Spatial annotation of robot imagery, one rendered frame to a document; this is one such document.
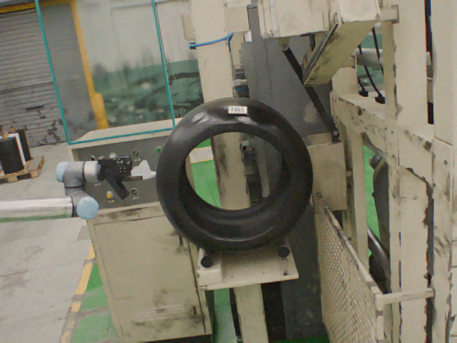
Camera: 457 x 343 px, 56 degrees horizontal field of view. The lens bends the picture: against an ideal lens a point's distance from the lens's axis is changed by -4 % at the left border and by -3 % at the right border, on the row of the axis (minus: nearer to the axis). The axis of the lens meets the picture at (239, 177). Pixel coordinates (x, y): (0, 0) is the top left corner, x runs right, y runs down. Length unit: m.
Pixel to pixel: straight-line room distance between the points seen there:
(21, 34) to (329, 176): 9.59
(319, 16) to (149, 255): 1.62
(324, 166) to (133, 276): 1.22
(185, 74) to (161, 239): 8.29
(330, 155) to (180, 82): 8.77
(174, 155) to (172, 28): 9.09
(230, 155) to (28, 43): 9.26
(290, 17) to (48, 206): 0.95
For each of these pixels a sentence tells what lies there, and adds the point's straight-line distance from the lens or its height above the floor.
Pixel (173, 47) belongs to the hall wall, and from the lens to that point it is 10.50.
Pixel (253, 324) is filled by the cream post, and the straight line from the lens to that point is 2.22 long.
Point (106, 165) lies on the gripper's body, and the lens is 1.64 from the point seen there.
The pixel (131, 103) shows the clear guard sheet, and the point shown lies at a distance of 2.21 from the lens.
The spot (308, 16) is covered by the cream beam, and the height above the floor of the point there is 1.68.
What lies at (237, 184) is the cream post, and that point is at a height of 1.06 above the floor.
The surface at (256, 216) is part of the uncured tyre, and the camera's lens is 1.82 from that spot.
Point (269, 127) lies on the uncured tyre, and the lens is 1.46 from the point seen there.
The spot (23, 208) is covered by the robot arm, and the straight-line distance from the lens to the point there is 1.52.
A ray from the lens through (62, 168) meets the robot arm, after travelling 1.68.
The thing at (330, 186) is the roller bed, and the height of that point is 1.02.
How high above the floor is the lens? 1.64
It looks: 17 degrees down
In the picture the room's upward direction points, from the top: 8 degrees counter-clockwise
